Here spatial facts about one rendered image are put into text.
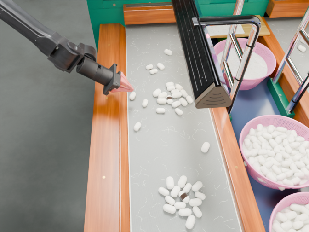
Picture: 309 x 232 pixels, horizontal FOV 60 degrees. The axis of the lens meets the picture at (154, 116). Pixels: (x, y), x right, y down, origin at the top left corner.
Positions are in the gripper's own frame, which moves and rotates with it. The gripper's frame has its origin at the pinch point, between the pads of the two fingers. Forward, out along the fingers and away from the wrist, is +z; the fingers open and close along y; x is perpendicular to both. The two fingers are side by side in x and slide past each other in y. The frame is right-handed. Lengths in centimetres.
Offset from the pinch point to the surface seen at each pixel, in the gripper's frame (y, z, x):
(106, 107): -3.5, -4.0, 9.6
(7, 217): -15, -5, 109
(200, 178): -31.5, 20.6, -7.3
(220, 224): -45, 23, -9
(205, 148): -22.4, 21.3, -10.7
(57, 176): 8, 13, 94
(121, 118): -8.6, 0.6, 6.5
